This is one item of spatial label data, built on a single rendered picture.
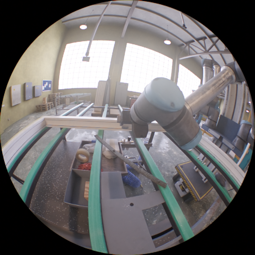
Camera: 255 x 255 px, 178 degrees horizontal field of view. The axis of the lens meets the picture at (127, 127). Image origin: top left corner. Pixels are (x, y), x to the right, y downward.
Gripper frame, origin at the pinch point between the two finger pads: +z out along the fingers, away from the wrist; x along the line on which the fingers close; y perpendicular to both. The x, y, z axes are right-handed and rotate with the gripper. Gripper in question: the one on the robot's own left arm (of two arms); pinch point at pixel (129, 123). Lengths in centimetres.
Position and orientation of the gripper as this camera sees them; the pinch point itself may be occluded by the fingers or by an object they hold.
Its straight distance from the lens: 46.8
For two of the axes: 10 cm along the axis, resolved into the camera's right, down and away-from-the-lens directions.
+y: 0.1, -9.8, 1.7
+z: -2.4, 1.7, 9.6
